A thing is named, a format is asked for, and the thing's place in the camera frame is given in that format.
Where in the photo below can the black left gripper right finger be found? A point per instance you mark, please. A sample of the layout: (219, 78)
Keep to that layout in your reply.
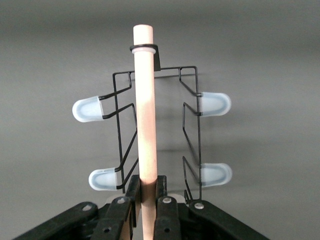
(170, 220)

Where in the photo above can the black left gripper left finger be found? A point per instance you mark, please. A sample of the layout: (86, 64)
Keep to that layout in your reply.
(117, 220)

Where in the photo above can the dark grey table mat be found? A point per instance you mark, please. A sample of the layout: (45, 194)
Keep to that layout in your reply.
(262, 62)

